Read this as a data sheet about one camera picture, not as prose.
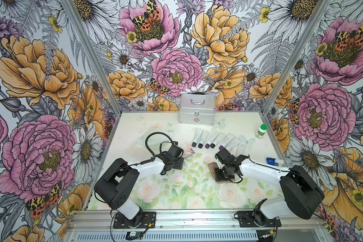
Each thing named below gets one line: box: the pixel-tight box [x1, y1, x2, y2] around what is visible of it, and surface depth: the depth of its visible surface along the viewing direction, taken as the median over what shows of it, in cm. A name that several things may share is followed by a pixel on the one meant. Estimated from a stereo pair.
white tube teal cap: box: [191, 127, 204, 148], surface depth 111 cm
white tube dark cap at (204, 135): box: [197, 129, 211, 149], surface depth 107 cm
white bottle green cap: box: [255, 124, 268, 139], surface depth 104 cm
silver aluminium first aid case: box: [178, 93, 216, 126], surface depth 112 cm
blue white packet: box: [266, 157, 279, 168], surface depth 96 cm
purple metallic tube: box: [180, 147, 196, 158], surface depth 101 cm
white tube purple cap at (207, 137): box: [203, 129, 212, 149], surface depth 107 cm
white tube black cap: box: [210, 132, 227, 149], surface depth 107 cm
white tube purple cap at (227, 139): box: [218, 132, 236, 151], surface depth 107 cm
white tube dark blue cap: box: [228, 136, 242, 151], surface depth 104 cm
